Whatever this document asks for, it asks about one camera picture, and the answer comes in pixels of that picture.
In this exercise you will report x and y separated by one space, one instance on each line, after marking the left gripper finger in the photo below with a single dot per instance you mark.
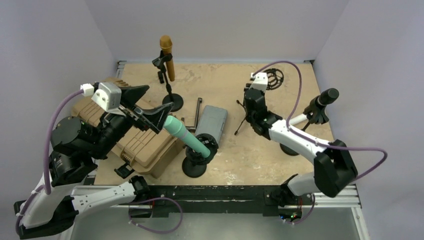
152 119
131 94

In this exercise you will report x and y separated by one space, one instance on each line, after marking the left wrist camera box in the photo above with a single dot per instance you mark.
107 96

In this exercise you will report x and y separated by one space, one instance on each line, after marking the white microphone silver grille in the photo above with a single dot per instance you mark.
298 119

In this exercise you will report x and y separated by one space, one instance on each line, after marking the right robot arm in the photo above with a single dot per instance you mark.
333 166

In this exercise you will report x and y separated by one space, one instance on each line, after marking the black stand with round base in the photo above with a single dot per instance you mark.
317 119

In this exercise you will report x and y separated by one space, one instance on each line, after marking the tan hard case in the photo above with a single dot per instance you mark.
146 152

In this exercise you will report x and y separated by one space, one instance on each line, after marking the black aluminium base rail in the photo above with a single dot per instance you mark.
162 200

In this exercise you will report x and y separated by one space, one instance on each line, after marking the small black adapter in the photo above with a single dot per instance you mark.
160 77

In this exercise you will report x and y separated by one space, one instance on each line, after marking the grey metal T-bar tool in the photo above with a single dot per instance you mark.
196 116

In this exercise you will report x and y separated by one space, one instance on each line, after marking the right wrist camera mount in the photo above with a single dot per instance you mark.
259 81

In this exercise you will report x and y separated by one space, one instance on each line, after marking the black clip stand round base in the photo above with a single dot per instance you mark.
176 99

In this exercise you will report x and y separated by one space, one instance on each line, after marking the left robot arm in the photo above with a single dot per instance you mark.
72 146

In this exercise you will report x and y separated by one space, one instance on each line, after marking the gold microphone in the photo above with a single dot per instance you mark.
166 45

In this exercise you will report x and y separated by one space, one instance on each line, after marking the black tripod shock mount stand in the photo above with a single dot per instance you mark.
276 78

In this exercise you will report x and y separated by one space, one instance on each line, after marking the black shock mount round base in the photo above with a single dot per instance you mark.
194 165

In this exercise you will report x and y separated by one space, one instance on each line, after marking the black microphone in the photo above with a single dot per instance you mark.
319 103

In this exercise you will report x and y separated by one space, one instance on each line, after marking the grey plastic case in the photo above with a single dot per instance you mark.
212 122

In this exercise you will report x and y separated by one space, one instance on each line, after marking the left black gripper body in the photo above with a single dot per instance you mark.
114 127

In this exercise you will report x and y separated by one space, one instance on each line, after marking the teal microphone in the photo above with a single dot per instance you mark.
177 129

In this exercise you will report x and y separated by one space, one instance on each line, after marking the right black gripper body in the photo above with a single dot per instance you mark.
249 117

